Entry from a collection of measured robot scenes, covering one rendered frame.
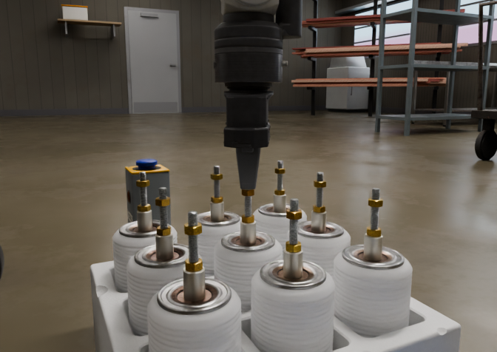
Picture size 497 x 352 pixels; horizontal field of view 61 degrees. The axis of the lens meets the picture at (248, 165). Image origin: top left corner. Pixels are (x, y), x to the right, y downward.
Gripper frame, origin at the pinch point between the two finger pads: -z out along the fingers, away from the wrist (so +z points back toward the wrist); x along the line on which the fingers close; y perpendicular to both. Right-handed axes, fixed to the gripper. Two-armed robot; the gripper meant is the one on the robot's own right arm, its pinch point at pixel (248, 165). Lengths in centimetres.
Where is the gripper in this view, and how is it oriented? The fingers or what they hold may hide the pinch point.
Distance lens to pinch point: 57.0
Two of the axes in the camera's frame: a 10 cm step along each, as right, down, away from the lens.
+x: -0.7, 1.7, -9.8
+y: 10.0, 0.1, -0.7
